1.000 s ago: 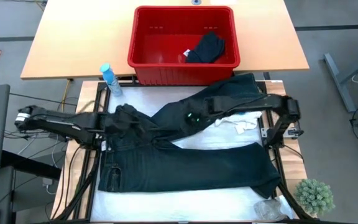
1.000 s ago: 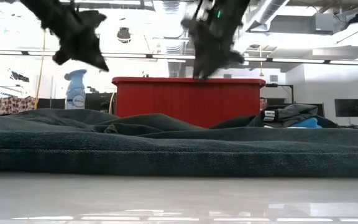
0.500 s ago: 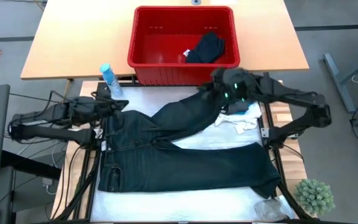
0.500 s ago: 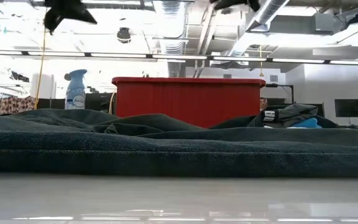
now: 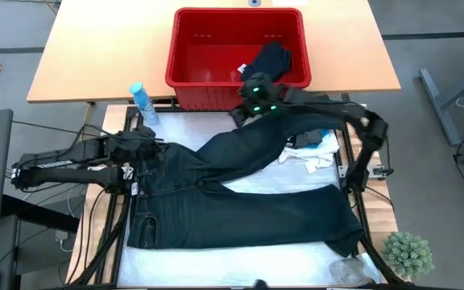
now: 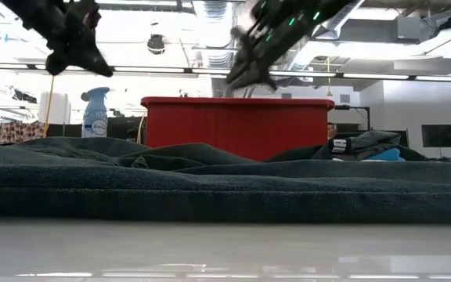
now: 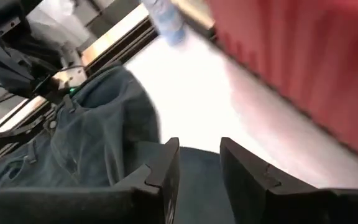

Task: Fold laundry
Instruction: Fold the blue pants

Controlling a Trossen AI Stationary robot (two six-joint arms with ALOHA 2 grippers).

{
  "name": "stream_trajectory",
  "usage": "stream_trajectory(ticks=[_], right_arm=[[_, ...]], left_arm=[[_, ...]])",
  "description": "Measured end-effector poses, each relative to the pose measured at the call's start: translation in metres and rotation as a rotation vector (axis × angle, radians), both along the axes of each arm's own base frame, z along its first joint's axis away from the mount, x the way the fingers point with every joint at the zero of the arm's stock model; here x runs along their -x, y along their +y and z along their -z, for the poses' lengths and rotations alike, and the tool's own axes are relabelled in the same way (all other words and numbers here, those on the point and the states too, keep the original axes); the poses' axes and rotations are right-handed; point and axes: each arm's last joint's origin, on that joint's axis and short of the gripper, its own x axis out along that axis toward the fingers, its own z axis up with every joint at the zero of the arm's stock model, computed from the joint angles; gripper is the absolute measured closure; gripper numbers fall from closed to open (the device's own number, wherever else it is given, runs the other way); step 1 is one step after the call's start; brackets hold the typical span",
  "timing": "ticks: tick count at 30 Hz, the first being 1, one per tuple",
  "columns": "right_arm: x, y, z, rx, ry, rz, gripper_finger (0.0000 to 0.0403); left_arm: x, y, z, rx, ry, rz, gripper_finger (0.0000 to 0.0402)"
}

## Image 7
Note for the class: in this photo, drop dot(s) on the red plastic laundry basket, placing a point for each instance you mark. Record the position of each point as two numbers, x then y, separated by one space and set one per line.
306 62

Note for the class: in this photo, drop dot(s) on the black garment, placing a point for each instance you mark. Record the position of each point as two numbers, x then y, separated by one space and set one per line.
98 130

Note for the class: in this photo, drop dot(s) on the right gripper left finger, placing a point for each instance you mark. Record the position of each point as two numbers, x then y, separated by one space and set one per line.
89 205

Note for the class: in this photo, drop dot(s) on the black metal table frame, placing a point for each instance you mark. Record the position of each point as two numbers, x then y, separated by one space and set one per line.
129 46

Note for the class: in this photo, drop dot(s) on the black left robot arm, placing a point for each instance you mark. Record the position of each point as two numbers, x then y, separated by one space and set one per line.
11 56

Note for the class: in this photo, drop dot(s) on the spray bottle with blue cap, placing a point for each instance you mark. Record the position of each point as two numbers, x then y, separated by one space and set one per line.
168 21

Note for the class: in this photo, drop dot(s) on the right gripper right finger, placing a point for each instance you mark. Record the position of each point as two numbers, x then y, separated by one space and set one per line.
291 207

